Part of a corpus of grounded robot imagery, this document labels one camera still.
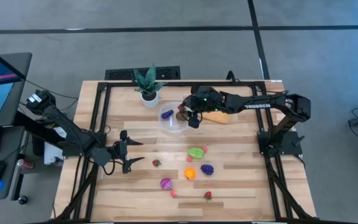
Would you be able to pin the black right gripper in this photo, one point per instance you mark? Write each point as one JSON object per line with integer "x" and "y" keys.
{"x": 205, "y": 101}

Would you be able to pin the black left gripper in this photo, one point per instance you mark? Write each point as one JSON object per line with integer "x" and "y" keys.
{"x": 123, "y": 151}

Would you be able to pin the red toy strawberry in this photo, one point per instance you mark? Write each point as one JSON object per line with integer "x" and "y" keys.
{"x": 181, "y": 108}
{"x": 208, "y": 195}
{"x": 156, "y": 162}

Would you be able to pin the brown toy kiwi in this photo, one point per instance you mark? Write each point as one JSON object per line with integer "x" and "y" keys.
{"x": 182, "y": 117}

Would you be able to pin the purple toy eggplant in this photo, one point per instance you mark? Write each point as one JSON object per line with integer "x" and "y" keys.
{"x": 167, "y": 114}

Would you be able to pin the pink toy cube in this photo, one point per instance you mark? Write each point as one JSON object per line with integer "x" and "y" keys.
{"x": 173, "y": 193}
{"x": 189, "y": 159}
{"x": 204, "y": 149}

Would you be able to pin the purple white striped toy onion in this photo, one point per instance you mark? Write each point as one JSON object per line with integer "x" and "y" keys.
{"x": 166, "y": 183}

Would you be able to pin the green toy leafy vegetable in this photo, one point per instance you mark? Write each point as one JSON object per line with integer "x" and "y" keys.
{"x": 196, "y": 153}

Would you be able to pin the orange toy orange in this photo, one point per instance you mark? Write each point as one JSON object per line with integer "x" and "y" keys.
{"x": 190, "y": 173}

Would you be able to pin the purple toy grapes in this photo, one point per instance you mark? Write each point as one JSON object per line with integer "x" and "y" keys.
{"x": 207, "y": 169}

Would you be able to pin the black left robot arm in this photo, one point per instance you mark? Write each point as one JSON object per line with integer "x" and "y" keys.
{"x": 73, "y": 132}

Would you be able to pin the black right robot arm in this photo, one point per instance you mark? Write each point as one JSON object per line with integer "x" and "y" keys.
{"x": 259, "y": 102}

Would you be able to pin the clear plastic tupperware container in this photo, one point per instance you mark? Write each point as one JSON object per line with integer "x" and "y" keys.
{"x": 171, "y": 127}

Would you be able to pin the folded orange cloth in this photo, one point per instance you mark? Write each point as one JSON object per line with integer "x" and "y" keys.
{"x": 217, "y": 118}

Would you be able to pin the green plant in white pot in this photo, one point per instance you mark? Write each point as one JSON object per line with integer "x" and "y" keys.
{"x": 150, "y": 101}

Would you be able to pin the white box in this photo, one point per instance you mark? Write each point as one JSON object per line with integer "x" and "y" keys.
{"x": 53, "y": 154}

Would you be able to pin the red silver drink can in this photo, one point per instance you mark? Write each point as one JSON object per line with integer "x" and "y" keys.
{"x": 25, "y": 164}

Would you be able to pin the black caster wheel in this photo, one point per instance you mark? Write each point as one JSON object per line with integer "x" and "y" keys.
{"x": 22, "y": 199}

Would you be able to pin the grey desk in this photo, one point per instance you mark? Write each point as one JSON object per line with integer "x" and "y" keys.
{"x": 17, "y": 93}

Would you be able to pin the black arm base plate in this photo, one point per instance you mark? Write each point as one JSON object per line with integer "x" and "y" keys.
{"x": 292, "y": 150}

